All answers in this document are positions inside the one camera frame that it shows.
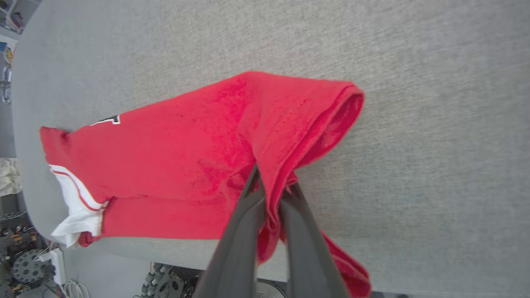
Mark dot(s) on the beige cloth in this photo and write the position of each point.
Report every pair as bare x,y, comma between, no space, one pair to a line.
8,176

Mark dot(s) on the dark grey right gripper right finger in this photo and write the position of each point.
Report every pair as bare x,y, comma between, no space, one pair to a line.
308,256

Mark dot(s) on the grey fabric sofa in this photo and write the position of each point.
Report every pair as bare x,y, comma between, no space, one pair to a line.
372,62

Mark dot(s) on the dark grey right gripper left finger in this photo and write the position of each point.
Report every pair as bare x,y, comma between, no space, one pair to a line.
236,256

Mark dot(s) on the red and white basketball jersey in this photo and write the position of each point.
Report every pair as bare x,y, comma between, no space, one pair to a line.
165,165

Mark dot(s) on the white power strip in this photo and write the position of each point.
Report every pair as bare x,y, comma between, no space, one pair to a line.
58,265

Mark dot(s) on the grey toothed wheel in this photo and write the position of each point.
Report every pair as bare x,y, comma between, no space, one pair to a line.
165,283
29,267

